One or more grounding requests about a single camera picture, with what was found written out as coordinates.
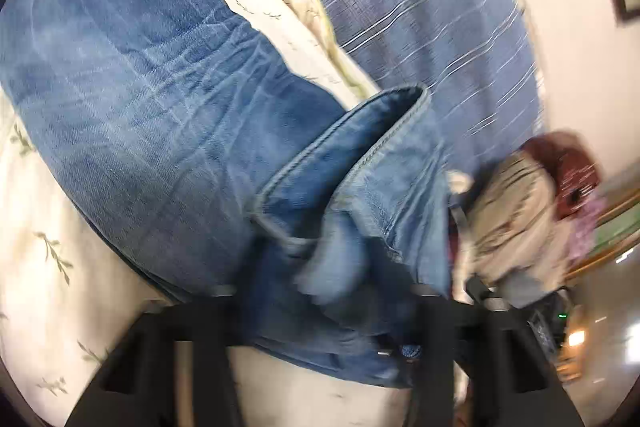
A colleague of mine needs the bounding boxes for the blue plaid pillow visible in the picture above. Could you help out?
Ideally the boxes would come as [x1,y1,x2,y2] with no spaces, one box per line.
[321,0,539,178]

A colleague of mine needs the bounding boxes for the pink purple cloth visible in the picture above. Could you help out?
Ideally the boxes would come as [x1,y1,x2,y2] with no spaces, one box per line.
[568,193,606,265]

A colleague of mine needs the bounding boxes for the beige striped pillow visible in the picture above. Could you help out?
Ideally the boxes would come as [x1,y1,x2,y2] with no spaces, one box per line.
[452,150,572,307]

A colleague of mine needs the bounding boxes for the cream leaf-print bed sheet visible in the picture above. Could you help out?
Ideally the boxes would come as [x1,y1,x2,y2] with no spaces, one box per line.
[1,0,409,426]

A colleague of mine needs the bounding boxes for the blue denim jeans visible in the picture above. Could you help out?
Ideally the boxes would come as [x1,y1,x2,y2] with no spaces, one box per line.
[1,0,450,387]

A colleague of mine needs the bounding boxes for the maroon patterned cloth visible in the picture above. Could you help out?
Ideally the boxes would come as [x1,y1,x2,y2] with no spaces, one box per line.
[521,130,601,220]

